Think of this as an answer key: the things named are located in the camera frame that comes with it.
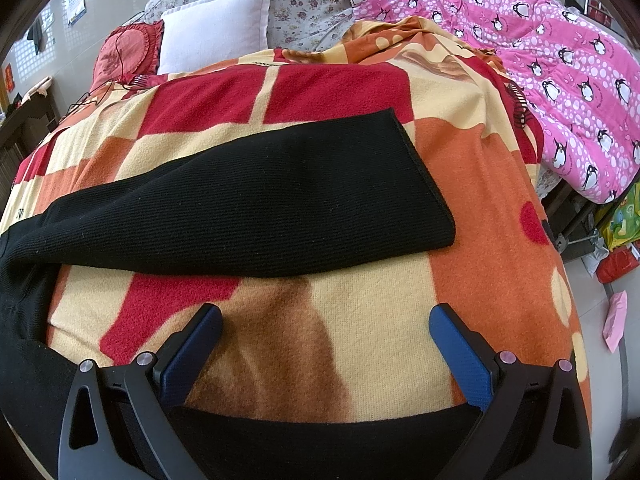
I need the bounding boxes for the black knit pants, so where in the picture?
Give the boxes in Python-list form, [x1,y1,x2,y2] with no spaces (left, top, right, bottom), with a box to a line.
[1,110,476,479]

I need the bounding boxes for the red orange yellow blanket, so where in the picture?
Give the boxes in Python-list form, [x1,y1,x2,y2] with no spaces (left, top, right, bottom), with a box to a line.
[1,18,590,436]

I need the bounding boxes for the dark wooden desk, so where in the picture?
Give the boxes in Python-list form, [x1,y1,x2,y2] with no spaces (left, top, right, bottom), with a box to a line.
[1,93,58,206]

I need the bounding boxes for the pink penguin quilt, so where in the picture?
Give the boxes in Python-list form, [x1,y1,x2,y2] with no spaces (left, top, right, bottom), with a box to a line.
[348,0,639,204]

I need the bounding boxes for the red frilled pillow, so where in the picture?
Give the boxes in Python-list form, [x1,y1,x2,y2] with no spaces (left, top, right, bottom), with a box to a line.
[90,21,164,91]

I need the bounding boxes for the white pillow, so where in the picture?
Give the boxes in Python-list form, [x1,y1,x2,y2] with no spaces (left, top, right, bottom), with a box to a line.
[157,0,270,75]

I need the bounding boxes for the dark hanging garment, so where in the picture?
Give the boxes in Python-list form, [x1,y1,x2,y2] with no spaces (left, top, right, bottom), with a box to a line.
[27,16,47,55]

